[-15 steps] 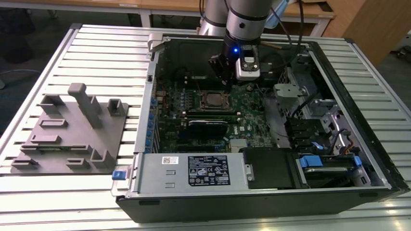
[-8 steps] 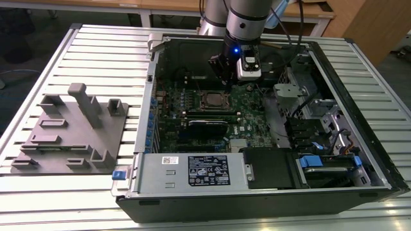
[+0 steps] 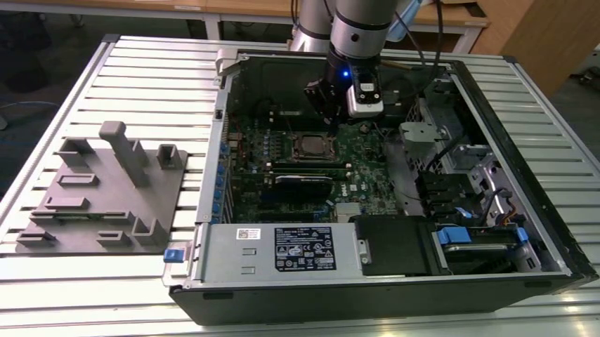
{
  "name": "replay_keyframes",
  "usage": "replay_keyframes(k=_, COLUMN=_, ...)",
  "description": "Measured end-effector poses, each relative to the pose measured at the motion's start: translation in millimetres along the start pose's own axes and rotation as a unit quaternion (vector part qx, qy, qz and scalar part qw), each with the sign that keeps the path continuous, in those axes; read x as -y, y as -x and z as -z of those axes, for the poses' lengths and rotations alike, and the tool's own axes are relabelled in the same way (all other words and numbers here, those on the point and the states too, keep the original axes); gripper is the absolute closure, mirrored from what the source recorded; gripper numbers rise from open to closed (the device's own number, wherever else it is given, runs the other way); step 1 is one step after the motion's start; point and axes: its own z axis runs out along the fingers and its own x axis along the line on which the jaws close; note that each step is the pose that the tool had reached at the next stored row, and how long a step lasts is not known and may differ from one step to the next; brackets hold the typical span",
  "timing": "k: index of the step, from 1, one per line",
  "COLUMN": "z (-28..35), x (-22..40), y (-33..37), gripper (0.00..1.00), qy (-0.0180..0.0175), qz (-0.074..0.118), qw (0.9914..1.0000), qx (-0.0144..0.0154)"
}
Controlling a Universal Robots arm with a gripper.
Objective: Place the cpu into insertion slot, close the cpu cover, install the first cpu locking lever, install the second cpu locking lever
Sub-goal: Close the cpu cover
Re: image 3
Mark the silver CPU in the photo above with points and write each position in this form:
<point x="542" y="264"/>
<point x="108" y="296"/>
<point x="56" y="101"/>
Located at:
<point x="314" y="146"/>

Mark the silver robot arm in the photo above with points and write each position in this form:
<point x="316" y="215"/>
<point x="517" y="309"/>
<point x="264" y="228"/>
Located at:
<point x="360" y="21"/>

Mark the grey case latch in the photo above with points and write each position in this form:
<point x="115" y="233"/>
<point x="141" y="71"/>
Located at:
<point x="227" y="61"/>

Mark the silver metal drive cage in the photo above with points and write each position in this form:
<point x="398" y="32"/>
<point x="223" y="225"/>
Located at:
<point x="418" y="132"/>

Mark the green RAM stick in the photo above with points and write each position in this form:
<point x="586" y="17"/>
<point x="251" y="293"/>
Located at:
<point x="308" y="172"/>

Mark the grey flat strip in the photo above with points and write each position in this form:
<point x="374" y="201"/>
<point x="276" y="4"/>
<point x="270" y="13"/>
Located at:
<point x="398" y="175"/>

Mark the green motherboard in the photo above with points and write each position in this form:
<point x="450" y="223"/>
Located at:
<point x="374" y="182"/>

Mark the black graphics card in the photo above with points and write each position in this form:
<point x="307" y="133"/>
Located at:
<point x="299" y="191"/>

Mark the silver chipset heatsink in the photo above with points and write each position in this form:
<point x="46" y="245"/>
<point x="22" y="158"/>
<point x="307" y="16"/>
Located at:
<point x="350" y="209"/>

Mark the brown wooden cabinet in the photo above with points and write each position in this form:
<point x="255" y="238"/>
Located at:
<point x="538" y="35"/>

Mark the black fan shroud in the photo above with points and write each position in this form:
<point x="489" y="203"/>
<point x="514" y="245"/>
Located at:
<point x="393" y="245"/>

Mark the blue disk carrier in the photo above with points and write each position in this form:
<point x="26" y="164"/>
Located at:
<point x="453" y="234"/>

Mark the grey power supply unit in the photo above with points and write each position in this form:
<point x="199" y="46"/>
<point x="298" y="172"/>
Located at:
<point x="224" y="252"/>

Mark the black hard disk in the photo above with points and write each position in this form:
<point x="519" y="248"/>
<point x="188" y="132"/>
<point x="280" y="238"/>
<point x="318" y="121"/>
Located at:
<point x="475" y="261"/>

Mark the grey parts rack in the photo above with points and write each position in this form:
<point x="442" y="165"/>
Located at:
<point x="107" y="210"/>

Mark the blue case latch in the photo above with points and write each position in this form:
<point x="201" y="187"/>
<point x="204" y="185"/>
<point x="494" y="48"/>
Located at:
<point x="172" y="255"/>

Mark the black PC case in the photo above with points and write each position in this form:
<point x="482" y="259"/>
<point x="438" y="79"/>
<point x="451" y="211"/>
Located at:
<point x="327" y="305"/>

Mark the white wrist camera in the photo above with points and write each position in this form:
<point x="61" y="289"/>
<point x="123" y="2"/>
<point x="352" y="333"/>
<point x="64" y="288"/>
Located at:
<point x="364" y="102"/>

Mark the wooden desk white frame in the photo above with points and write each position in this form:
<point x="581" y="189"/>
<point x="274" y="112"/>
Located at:
<point x="140" y="4"/>

